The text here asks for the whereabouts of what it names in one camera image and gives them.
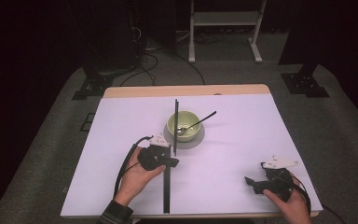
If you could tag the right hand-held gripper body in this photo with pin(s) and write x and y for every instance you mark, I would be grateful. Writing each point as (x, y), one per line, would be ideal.
(278, 182)

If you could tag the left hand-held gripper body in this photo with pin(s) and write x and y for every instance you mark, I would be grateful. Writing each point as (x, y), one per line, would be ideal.
(152, 158)

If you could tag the pale green bowl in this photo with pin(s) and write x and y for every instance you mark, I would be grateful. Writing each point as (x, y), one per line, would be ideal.
(188, 119)

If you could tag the person's left hand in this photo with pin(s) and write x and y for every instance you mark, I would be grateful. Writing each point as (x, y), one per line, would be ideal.
(135, 180)

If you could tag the person's right hand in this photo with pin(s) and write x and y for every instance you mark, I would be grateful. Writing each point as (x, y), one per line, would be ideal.
(293, 210)

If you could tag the round grey coaster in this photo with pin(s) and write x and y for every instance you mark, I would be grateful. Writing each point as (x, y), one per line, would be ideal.
(186, 145)

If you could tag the white sheet table cover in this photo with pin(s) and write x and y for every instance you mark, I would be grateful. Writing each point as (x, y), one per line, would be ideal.
(230, 174)

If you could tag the wooden table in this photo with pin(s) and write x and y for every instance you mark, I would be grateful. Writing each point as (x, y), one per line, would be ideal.
(183, 90)

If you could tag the black stand base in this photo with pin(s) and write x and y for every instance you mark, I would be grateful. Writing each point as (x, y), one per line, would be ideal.
(94, 85)
(304, 84)

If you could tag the white metal stand frame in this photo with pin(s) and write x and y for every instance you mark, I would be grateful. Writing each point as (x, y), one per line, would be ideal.
(225, 18)

